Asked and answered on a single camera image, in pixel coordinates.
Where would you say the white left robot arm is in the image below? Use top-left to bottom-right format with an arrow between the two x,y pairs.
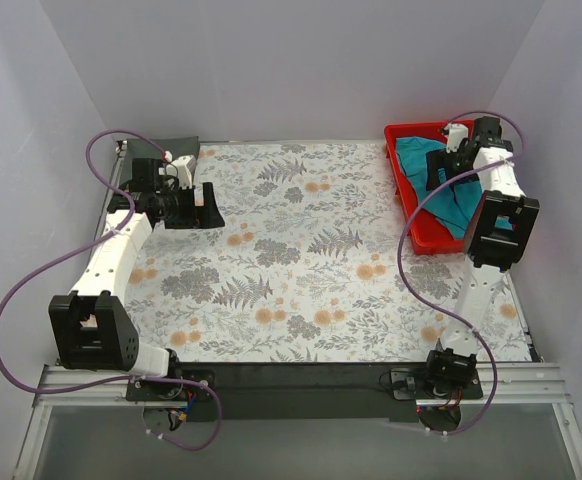
49,155 -> 225,400

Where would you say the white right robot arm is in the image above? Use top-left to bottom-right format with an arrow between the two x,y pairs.
423,114 -> 540,398

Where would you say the folded dark grey t shirt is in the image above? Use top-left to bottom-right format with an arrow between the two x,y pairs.
119,136 -> 200,182

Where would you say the red plastic bin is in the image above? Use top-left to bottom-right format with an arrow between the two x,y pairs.
384,122 -> 481,255

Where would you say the floral patterned table mat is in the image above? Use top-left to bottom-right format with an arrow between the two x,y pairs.
120,141 -> 532,363

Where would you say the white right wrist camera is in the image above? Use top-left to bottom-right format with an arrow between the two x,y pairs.
441,122 -> 469,153

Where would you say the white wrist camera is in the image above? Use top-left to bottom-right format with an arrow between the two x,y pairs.
441,122 -> 469,153
163,151 -> 198,188

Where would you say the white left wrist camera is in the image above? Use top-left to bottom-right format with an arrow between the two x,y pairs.
163,151 -> 198,188

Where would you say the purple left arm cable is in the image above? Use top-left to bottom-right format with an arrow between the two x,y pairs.
0,129 -> 222,452

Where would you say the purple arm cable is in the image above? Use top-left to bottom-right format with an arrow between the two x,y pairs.
395,110 -> 526,437
0,129 -> 222,452

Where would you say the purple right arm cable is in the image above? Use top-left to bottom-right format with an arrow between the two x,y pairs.
395,110 -> 526,437

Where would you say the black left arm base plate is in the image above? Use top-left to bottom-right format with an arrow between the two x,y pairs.
125,368 -> 216,402

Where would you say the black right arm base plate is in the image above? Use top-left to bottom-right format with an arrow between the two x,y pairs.
382,366 -> 484,402

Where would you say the aluminium front frame rail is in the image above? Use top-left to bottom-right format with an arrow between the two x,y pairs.
14,363 -> 582,479

